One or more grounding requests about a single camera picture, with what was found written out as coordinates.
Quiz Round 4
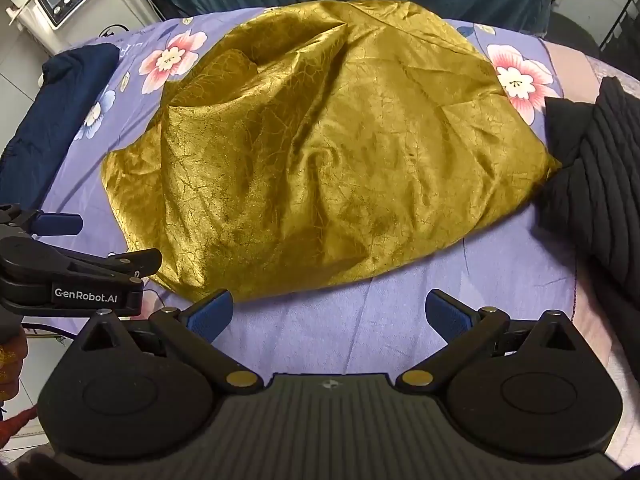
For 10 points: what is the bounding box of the person's red patterned clothing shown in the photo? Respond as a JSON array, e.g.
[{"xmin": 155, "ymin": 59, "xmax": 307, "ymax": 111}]
[{"xmin": 0, "ymin": 330, "xmax": 38, "ymax": 441}]

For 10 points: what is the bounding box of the purple floral bed sheet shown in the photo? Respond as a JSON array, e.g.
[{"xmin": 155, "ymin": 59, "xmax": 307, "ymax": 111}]
[{"xmin": 37, "ymin": 7, "xmax": 581, "ymax": 376}]

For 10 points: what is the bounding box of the black cable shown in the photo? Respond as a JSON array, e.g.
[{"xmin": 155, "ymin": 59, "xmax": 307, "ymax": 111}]
[{"xmin": 20, "ymin": 325, "xmax": 81, "ymax": 344}]

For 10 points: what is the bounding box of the golden satin robe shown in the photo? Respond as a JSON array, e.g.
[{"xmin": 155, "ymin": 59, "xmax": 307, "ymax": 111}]
[{"xmin": 100, "ymin": 0, "xmax": 563, "ymax": 303}]

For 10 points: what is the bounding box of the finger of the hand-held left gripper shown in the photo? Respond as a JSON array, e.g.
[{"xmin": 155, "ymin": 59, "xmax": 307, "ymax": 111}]
[
  {"xmin": 0, "ymin": 240, "xmax": 164, "ymax": 287},
  {"xmin": 0, "ymin": 204, "xmax": 84, "ymax": 239}
]

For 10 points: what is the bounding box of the black metal rack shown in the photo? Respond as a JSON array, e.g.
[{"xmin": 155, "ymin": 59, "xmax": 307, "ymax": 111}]
[{"xmin": 597, "ymin": 0, "xmax": 640, "ymax": 68}]

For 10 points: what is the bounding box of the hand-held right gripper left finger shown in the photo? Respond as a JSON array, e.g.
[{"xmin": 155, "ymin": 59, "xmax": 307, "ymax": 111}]
[{"xmin": 75, "ymin": 289, "xmax": 264, "ymax": 395}]

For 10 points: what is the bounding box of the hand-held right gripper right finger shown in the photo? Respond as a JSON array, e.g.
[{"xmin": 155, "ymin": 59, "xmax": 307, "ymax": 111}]
[{"xmin": 396, "ymin": 289, "xmax": 581, "ymax": 394}]

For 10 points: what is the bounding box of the navy blue cloth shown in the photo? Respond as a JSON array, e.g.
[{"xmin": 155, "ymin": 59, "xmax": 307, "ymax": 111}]
[{"xmin": 0, "ymin": 42, "xmax": 121, "ymax": 181}]

